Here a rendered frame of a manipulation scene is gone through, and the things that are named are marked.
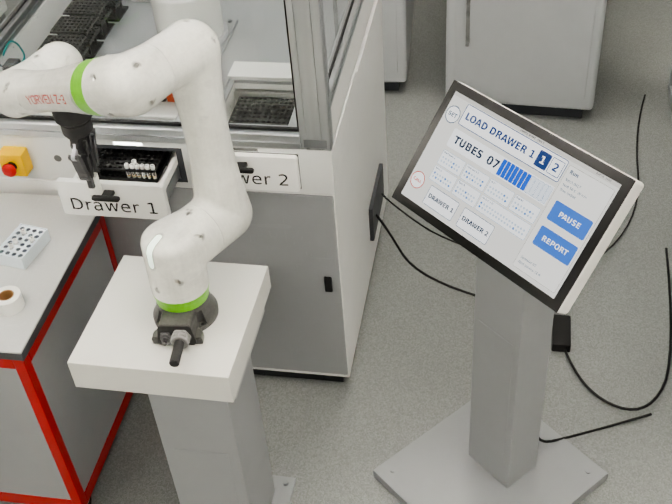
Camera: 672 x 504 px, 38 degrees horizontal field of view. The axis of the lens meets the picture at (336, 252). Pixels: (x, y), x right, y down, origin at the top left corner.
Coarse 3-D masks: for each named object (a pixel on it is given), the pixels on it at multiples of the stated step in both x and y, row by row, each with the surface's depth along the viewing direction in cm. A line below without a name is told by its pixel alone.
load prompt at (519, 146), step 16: (464, 112) 223; (480, 112) 220; (480, 128) 219; (496, 128) 217; (512, 128) 214; (496, 144) 216; (512, 144) 213; (528, 144) 211; (528, 160) 210; (544, 160) 208; (560, 160) 205; (560, 176) 205
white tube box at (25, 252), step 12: (24, 228) 259; (36, 228) 259; (24, 240) 256; (36, 240) 255; (48, 240) 260; (0, 252) 254; (12, 252) 252; (24, 252) 252; (36, 252) 256; (0, 264) 255; (12, 264) 253; (24, 264) 252
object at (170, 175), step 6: (174, 156) 262; (168, 162) 270; (174, 162) 261; (168, 168) 259; (174, 168) 261; (162, 174) 266; (168, 174) 257; (174, 174) 260; (162, 180) 255; (168, 180) 257; (174, 180) 261; (168, 186) 256; (174, 186) 261; (168, 192) 257; (168, 198) 257
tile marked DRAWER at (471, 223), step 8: (464, 208) 219; (464, 216) 219; (472, 216) 218; (456, 224) 220; (464, 224) 219; (472, 224) 217; (480, 224) 216; (488, 224) 215; (472, 232) 217; (480, 232) 216; (488, 232) 214; (480, 240) 215
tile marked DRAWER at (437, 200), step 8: (432, 192) 225; (440, 192) 224; (424, 200) 227; (432, 200) 225; (440, 200) 224; (448, 200) 222; (432, 208) 225; (440, 208) 223; (448, 208) 222; (456, 208) 221; (448, 216) 222
